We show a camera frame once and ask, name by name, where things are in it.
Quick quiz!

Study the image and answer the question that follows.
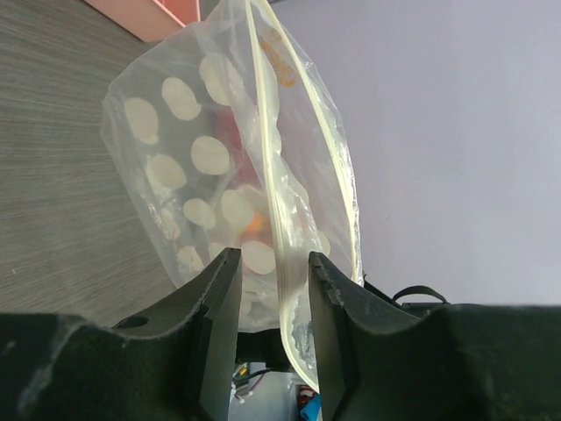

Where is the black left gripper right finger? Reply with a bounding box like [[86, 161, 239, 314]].
[[309, 253, 560, 420]]

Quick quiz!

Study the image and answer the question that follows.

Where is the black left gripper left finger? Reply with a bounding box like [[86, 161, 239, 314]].
[[1, 248, 241, 420]]

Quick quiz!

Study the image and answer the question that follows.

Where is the clear polka dot zip bag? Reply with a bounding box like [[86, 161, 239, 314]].
[[101, 1, 363, 389]]

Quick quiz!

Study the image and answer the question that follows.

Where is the pink divided organizer box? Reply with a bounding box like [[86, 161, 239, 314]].
[[85, 0, 201, 43]]

